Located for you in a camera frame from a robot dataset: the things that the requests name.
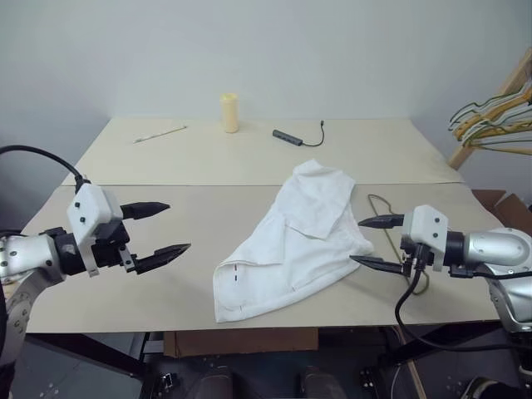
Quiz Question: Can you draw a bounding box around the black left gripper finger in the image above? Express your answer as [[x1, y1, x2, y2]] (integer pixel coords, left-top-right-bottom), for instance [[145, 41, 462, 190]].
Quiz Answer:
[[134, 243, 193, 276], [120, 201, 172, 221]]

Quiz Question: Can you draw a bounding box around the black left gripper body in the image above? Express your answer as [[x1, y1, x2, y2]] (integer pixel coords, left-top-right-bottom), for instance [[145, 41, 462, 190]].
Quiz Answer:
[[89, 219, 139, 275]]

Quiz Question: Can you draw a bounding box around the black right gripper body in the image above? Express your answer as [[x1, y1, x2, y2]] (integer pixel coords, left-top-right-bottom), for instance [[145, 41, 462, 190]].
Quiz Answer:
[[399, 236, 419, 278]]

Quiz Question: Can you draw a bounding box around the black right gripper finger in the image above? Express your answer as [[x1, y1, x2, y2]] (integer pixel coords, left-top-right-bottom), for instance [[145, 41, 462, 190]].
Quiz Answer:
[[357, 213, 406, 230], [349, 254, 406, 276]]

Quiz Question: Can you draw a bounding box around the olive wire hanger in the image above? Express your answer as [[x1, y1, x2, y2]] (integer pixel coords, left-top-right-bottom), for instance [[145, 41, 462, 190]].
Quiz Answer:
[[366, 194, 431, 297]]

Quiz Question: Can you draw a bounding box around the white shorts garment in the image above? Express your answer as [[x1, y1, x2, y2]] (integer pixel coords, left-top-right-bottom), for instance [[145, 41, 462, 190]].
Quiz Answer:
[[212, 159, 376, 325]]

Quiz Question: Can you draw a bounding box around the thin pale stick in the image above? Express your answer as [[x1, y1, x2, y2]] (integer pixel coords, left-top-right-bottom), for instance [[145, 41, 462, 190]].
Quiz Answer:
[[132, 125, 187, 145]]

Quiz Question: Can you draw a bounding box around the wooden clothes rack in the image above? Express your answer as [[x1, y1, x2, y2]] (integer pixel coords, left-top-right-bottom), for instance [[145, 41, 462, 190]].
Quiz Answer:
[[447, 44, 532, 171]]

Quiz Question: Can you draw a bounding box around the brown cardboard box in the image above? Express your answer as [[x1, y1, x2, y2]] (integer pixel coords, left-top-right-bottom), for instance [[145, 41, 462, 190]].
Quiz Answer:
[[470, 189, 532, 239]]

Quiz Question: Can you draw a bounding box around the pale yellow cylinder container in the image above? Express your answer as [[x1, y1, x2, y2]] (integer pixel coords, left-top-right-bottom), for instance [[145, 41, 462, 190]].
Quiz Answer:
[[219, 92, 242, 135]]

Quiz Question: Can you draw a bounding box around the black shoe with white sole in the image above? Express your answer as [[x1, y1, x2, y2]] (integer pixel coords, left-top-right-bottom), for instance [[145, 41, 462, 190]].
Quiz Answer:
[[460, 375, 511, 399]]

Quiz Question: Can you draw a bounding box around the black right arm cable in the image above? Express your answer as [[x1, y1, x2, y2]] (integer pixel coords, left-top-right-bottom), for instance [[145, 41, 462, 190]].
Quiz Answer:
[[393, 244, 510, 351]]

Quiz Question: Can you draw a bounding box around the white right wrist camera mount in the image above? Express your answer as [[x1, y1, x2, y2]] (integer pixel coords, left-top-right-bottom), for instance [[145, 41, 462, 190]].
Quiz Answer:
[[400, 204, 451, 273]]

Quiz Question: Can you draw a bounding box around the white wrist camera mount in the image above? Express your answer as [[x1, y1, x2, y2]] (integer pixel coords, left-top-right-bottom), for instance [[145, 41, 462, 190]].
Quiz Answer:
[[400, 204, 451, 273], [66, 182, 125, 278]]

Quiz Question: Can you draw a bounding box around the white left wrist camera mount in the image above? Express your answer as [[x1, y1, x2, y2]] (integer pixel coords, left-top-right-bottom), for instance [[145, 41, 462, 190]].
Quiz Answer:
[[66, 182, 125, 278]]

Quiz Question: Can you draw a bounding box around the grey USB hub with cable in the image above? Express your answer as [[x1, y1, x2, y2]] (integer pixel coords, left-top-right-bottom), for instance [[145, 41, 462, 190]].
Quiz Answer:
[[272, 120, 327, 148]]

